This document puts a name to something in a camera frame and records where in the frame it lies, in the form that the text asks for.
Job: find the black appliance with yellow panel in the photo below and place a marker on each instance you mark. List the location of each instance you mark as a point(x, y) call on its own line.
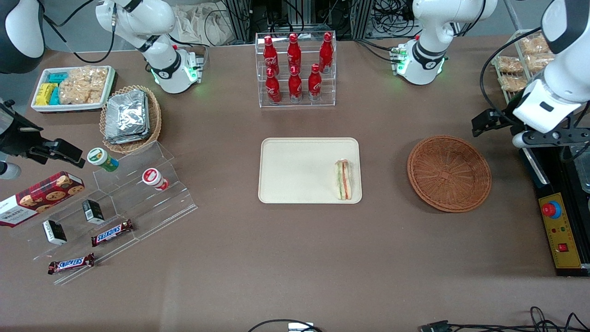
point(548, 184)

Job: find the silver foil packet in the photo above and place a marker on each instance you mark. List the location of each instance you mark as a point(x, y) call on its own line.
point(124, 139)
point(126, 113)

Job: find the small black box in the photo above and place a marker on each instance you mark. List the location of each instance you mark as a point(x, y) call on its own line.
point(93, 212)
point(54, 232)

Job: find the clear bag of rice crackers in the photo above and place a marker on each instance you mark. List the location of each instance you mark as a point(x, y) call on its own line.
point(83, 85)

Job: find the red cola bottle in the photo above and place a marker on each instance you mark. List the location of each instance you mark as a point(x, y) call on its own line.
point(295, 86)
point(270, 53)
point(326, 51)
point(294, 51)
point(273, 87)
point(315, 84)

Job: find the red lidded yogurt cup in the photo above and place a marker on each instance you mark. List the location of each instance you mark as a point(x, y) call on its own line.
point(154, 179)

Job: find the Snickers chocolate bar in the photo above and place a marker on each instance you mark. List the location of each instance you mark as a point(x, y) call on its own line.
point(112, 233)
point(71, 263)

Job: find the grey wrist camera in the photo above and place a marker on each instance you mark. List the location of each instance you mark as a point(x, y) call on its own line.
point(522, 139)
point(9, 170)

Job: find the clear plastic container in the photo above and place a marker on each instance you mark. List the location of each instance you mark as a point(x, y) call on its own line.
point(581, 168)

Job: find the metal frame with equipment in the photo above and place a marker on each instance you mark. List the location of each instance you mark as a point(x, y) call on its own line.
point(239, 18)

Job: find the clear acrylic stepped stand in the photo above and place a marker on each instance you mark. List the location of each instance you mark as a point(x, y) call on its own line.
point(152, 212)

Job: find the green lidded yogurt cup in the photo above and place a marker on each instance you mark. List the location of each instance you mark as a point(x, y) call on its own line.
point(102, 159)

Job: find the red tartan cookie box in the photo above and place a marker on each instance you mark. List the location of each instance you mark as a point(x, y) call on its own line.
point(39, 198)

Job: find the light tan wicker basket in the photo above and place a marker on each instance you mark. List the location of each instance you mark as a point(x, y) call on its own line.
point(154, 124)

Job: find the bagged pastry snack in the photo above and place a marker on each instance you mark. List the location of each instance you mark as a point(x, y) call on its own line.
point(510, 64)
point(534, 45)
point(540, 62)
point(513, 83)

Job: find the white plug connector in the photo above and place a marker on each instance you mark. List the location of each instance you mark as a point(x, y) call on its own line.
point(300, 327)

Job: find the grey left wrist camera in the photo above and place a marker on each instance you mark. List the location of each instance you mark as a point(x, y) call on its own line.
point(522, 139)

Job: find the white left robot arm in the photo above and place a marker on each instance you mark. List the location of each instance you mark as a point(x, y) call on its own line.
point(428, 55)

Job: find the black plug connector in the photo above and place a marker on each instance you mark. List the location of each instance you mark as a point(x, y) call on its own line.
point(434, 327)

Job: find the triangle sandwich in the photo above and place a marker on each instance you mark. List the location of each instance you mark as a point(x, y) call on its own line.
point(344, 180)

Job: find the beige plastic tray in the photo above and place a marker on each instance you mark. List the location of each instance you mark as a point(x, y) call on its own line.
point(299, 170)

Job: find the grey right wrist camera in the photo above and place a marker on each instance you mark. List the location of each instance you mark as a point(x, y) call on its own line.
point(9, 170)

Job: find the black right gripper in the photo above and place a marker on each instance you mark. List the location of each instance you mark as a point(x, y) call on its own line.
point(17, 137)

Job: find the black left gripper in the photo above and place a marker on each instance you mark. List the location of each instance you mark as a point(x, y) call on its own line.
point(508, 114)

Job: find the clear acrylic bottle rack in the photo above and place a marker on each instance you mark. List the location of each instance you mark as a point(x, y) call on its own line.
point(304, 103)

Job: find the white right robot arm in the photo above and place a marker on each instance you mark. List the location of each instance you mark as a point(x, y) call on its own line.
point(168, 67)

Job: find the yellow snack packet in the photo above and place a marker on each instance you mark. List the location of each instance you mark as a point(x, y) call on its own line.
point(44, 93)

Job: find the white rectangular snack bin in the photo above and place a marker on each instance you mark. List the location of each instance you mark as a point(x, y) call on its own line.
point(41, 107)

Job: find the beige crumpled cloth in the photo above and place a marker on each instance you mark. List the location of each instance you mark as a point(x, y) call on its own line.
point(203, 25)

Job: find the dark brown round wicker basket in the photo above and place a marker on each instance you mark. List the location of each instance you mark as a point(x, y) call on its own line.
point(449, 174)

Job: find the teal snack packet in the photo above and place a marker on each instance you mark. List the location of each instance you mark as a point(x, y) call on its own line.
point(55, 97)
point(57, 77)

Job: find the red emergency stop button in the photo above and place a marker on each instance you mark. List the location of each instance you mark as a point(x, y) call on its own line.
point(551, 210)

